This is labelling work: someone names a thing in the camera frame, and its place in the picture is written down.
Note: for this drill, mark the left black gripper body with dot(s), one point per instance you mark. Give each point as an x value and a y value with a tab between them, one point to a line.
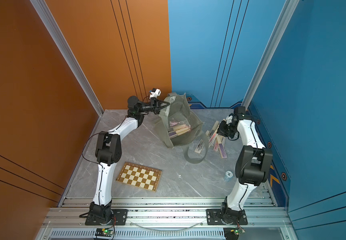
145	108

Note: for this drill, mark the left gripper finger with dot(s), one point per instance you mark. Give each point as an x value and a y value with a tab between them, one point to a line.
162	103
158	109

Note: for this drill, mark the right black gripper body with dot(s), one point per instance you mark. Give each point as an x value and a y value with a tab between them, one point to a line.
228	130

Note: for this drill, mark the pink patterned folding fan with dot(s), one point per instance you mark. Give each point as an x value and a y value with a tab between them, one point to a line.
221	148

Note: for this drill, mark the olive green tote bag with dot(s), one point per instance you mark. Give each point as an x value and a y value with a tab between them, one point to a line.
179	110

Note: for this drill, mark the light wooden folding fan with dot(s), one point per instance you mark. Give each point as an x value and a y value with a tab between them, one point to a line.
213	133

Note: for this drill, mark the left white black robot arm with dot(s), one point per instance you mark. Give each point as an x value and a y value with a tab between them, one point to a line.
108	153

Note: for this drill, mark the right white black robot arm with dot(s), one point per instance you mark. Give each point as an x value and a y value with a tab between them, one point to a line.
252	167

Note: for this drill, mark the wooden chessboard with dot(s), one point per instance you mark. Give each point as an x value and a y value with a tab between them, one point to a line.
140	176

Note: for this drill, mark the right green circuit board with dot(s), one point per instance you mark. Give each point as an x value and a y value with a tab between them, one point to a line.
231	233

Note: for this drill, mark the green circuit board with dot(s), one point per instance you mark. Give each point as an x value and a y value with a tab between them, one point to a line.
105	233
231	233

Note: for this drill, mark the left green circuit board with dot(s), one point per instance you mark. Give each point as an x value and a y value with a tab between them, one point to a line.
105	233

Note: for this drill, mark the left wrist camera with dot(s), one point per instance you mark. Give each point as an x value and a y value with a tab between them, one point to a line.
154	93

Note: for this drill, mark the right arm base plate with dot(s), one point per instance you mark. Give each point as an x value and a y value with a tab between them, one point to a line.
215	217

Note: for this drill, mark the aluminium front rail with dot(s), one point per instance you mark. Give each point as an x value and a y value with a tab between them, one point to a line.
168	219

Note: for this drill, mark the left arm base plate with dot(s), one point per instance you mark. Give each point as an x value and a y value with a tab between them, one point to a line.
117	217

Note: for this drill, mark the right aluminium frame post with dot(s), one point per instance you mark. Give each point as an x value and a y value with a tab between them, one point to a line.
274	40

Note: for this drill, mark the aluminium frame post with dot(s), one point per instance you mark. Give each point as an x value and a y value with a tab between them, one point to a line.
55	32
274	40

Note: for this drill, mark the left aluminium frame post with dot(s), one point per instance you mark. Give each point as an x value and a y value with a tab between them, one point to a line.
55	32

